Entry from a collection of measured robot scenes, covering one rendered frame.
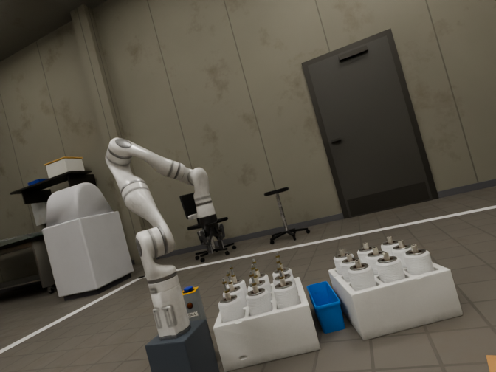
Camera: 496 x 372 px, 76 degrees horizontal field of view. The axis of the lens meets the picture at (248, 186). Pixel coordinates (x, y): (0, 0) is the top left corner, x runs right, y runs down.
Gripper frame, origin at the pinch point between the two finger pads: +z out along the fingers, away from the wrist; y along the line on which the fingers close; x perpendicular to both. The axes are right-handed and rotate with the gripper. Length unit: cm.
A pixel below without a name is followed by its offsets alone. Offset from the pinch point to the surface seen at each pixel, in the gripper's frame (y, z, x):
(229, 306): -3.8, 23.4, -3.0
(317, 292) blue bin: 48, 39, -14
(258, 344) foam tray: -1.8, 39.4, -11.1
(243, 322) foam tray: -3.9, 29.9, -8.0
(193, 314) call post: -8.4, 24.9, 14.4
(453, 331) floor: 29, 47, -74
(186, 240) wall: 240, 27, 299
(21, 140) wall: 150, -229, 577
